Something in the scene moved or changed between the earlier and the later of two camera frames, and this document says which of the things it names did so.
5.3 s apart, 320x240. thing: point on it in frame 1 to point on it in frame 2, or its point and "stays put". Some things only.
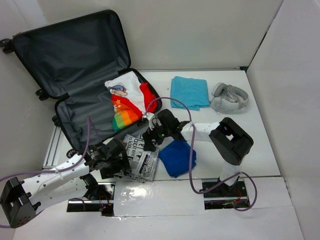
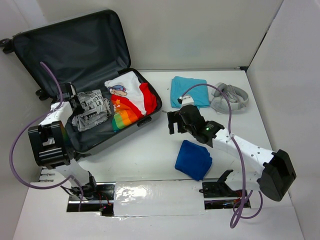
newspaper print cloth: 142,163 to 95,110
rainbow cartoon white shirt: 130,99 stays put
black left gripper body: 115,165 to 79,109
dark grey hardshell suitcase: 71,59 stays put
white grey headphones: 228,99 stays put
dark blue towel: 175,157 to 193,160
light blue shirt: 193,92 stays put
